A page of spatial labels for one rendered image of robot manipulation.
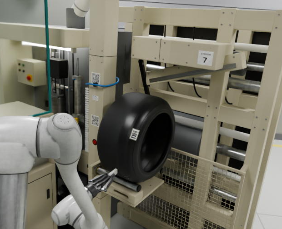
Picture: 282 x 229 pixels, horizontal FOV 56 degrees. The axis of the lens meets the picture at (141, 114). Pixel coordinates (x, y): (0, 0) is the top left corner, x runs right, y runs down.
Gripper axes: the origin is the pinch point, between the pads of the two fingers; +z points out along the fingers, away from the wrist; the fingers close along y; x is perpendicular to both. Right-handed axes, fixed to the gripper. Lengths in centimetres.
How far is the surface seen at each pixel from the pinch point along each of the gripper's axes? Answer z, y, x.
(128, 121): 11.0, -4.2, -30.1
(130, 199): 7.3, -6.8, 21.3
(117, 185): 10.1, 6.2, 18.3
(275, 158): 321, -56, 148
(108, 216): 21, 27, 67
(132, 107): 18.9, -1.0, -35.3
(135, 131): 9.5, -10.2, -26.0
